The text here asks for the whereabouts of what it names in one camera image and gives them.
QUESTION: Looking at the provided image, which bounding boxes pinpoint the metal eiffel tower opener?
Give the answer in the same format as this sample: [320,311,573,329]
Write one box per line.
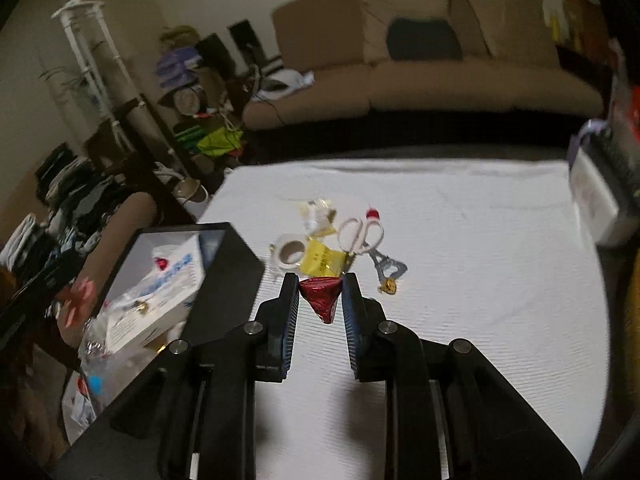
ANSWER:
[369,249,408,295]

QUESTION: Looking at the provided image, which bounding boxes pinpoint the white tape roll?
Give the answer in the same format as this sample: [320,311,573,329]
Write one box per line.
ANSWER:
[270,234,309,275]

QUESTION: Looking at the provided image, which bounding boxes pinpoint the yellow snack packet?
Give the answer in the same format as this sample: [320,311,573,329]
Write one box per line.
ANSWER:
[299,240,346,278]

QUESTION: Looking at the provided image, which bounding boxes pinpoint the white handled scissors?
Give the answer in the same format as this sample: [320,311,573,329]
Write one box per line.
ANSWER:
[337,218,385,255]

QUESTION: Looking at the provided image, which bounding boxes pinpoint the black storage box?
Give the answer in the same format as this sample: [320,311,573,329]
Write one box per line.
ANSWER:
[56,224,265,479]

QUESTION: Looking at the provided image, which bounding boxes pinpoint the small red candy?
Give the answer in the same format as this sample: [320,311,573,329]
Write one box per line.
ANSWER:
[366,208,380,220]

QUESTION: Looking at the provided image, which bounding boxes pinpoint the clear plastic candy bag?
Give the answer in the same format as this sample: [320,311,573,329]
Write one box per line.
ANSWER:
[298,198,336,238]

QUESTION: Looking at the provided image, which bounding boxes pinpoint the white blue printed carton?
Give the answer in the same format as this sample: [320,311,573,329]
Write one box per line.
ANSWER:
[104,234,205,354]

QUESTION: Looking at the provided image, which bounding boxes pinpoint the white table cloth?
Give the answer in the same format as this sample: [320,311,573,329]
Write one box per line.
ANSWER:
[202,159,610,479]

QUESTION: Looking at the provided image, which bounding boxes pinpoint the brown armchair arm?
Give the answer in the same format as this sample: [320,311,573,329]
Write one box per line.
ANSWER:
[78,192,157,314]

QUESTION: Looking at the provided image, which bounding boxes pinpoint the neon yellow green bag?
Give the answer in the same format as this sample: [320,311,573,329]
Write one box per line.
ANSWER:
[196,127,243,158]

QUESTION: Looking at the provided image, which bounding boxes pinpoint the pile of folded clothes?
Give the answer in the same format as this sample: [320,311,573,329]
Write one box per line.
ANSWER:
[1,143,131,283]

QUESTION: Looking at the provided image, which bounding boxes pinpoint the white cap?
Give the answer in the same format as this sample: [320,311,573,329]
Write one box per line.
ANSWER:
[256,68,316,101]

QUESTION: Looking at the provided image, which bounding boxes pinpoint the black cushion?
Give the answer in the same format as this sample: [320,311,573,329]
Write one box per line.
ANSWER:
[386,18,463,61]

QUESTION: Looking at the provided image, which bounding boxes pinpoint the brown sofa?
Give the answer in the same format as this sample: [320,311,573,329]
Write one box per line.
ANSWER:
[243,0,603,130]

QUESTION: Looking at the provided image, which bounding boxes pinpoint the white coat rack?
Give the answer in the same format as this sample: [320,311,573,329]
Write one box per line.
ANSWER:
[51,0,144,153]

